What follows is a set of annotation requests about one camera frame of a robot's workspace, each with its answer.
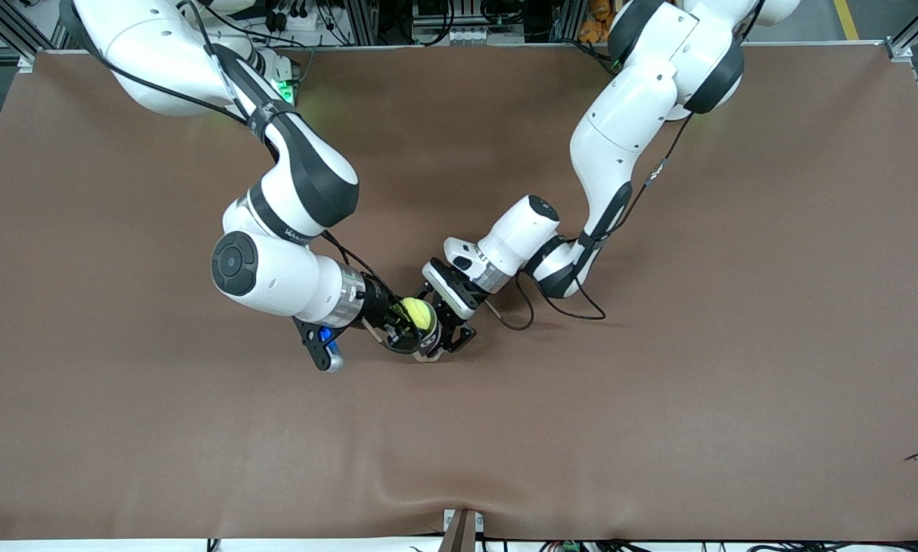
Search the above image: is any yellow-green tennis ball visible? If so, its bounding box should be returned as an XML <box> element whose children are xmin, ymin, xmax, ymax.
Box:
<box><xmin>400</xmin><ymin>298</ymin><xmax>439</xmax><ymax>333</ymax></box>

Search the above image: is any clear labelled tennis ball can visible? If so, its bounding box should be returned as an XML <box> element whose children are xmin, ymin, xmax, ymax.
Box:
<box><xmin>392</xmin><ymin>299</ymin><xmax>449</xmax><ymax>363</ymax></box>

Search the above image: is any black electronics box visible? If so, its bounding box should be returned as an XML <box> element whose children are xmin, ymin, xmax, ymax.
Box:
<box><xmin>411</xmin><ymin>0</ymin><xmax>530</xmax><ymax>44</ymax></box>

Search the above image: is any brown table mat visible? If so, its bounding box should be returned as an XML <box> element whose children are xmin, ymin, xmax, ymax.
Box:
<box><xmin>0</xmin><ymin>44</ymin><xmax>918</xmax><ymax>542</ymax></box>

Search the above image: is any white power strip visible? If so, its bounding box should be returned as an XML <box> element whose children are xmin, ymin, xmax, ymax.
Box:
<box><xmin>263</xmin><ymin>0</ymin><xmax>331</xmax><ymax>37</ymax></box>

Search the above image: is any orange objects pile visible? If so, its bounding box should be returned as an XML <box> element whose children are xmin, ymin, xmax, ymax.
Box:
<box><xmin>579</xmin><ymin>0</ymin><xmax>614</xmax><ymax>44</ymax></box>

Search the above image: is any camera mount post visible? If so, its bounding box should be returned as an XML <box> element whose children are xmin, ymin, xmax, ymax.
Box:
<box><xmin>437</xmin><ymin>508</ymin><xmax>485</xmax><ymax>552</ymax></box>

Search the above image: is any aluminium frame profile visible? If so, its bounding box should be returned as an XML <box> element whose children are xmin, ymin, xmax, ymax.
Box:
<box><xmin>346</xmin><ymin>0</ymin><xmax>380</xmax><ymax>44</ymax></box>
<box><xmin>0</xmin><ymin>0</ymin><xmax>68</xmax><ymax>58</ymax></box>
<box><xmin>552</xmin><ymin>0</ymin><xmax>584</xmax><ymax>43</ymax></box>
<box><xmin>884</xmin><ymin>0</ymin><xmax>918</xmax><ymax>64</ymax></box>

